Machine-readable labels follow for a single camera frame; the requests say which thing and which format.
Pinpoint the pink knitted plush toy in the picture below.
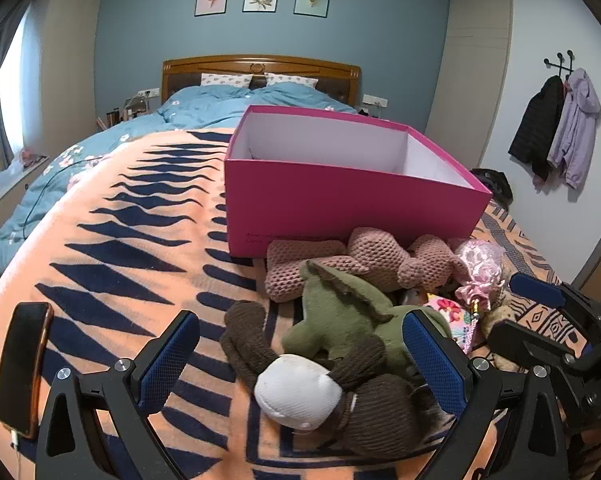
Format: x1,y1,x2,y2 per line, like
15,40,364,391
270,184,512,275
265,226,468,303

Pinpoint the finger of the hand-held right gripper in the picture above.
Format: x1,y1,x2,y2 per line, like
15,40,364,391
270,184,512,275
509,272,601,331
486,320,588,368

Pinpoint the black bag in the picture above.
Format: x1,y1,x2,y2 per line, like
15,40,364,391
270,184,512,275
473,169,513,206

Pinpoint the white sheer curtain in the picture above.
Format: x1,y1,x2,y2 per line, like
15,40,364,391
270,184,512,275
0,7,37,171

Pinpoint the grey curtain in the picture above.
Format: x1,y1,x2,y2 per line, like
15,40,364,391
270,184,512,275
0,35,17,173

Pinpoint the orange patterned blanket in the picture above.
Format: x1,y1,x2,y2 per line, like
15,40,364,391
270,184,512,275
0,127,601,480

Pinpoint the white printed pillow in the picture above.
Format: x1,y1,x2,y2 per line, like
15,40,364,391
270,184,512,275
201,72,254,88
264,72,321,90

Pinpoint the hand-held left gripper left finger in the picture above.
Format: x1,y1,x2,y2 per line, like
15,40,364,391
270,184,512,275
35,310,201,480

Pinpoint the brown plush dog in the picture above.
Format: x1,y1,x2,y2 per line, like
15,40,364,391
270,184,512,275
220,300,456,461

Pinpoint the beige built-in wardrobe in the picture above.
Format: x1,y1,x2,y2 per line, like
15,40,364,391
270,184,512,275
38,0,106,133
427,0,513,161

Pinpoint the black jacket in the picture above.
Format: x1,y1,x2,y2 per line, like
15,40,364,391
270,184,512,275
509,75,566,183

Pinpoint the group of cosmetic bottles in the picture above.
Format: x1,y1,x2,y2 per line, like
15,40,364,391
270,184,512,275
96,107,124,131

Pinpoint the clear cosmetics organizer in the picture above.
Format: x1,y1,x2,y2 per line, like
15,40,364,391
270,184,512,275
124,96,151,121

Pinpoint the black wall coat rack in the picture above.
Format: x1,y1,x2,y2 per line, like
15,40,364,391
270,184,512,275
544,50,578,81

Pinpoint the lilac hooded jacket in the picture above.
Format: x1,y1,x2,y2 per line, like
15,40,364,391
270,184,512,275
547,67,601,190

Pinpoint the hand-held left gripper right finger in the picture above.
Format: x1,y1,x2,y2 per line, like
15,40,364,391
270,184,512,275
403,309,568,480

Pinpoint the pink brocade pouch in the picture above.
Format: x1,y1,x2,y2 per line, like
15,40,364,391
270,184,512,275
453,239,506,311

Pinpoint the black smartphone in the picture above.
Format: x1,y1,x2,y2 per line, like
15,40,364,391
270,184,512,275
0,302,54,439

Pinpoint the white window bench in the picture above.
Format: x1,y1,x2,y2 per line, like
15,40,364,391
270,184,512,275
0,154,50,241

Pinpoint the pink cardboard box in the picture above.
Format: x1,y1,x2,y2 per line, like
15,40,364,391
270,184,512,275
224,105,493,259

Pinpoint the blue floral duvet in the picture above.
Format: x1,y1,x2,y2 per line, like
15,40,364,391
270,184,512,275
0,84,361,281

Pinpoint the wooden bed headboard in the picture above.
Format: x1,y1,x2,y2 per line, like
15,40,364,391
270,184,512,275
161,55,363,111

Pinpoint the thin black cable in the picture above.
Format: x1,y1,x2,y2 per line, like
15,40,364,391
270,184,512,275
23,156,104,241

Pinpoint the floral tissue pack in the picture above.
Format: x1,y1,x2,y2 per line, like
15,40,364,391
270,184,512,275
425,292,481,356

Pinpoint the green plush toy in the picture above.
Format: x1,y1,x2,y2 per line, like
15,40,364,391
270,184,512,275
282,260,453,376

